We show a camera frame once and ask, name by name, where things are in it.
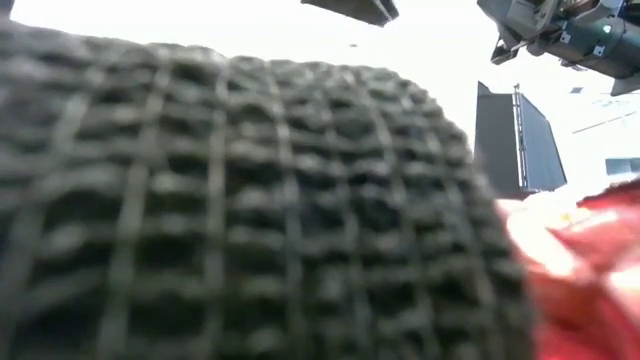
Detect dark overhead fixture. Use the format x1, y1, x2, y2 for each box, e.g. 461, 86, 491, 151
299, 0, 400, 28

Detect dark room divider panel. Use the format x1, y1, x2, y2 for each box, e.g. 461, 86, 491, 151
473, 81, 568, 200

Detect orange small block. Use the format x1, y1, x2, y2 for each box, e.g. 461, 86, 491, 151
494, 177, 640, 360

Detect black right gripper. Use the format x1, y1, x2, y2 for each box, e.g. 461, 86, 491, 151
476, 0, 561, 67

